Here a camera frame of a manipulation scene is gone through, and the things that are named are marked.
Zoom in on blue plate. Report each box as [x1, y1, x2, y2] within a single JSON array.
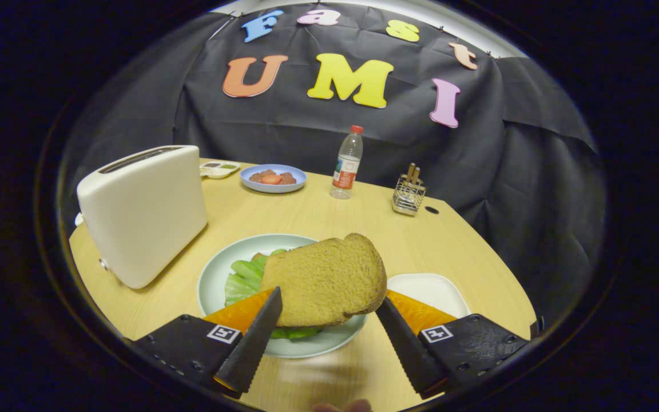
[[240, 164, 308, 194]]

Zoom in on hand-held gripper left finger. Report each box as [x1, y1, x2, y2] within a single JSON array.
[[132, 286, 283, 400]]

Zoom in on white divided condiment tray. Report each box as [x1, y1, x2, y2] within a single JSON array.
[[200, 161, 241, 180]]

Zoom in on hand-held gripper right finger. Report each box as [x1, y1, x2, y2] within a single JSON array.
[[375, 289, 530, 400]]

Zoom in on clear red-capped plastic bottle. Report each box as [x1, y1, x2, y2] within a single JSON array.
[[330, 125, 364, 200]]

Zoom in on small white square dish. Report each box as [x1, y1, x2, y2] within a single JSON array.
[[386, 273, 471, 319]]

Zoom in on green lettuce leaf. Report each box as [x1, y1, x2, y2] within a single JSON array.
[[224, 248, 321, 340]]

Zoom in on brown bread slice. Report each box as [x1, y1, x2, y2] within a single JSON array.
[[259, 232, 388, 328]]

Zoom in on black backdrop cloth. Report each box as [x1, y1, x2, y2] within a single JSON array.
[[58, 3, 608, 344]]

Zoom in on white toaster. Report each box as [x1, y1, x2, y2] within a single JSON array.
[[76, 145, 208, 290]]

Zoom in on pale green round plate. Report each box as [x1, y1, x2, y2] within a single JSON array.
[[197, 233, 368, 359]]

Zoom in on wire mesh utensil holder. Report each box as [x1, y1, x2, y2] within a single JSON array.
[[392, 175, 427, 216]]

